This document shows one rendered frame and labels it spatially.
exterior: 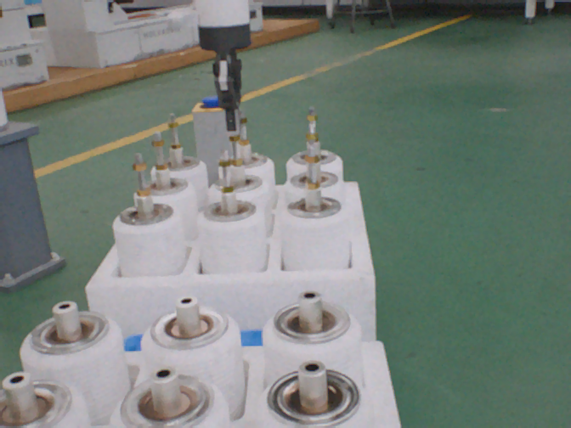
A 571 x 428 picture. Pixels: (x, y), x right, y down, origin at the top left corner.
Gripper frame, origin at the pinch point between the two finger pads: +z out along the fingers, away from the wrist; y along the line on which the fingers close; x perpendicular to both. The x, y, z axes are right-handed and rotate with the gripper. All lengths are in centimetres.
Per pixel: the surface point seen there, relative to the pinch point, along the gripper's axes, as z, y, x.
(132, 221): 9.9, -14.7, 12.9
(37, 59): 17, 208, 114
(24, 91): 28, 190, 115
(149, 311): 21.3, -19.5, 11.1
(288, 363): 11.8, -46.8, -9.4
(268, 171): 11.1, 9.1, -4.1
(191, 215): 14.3, -2.0, 7.4
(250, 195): 10.7, -4.1, -2.3
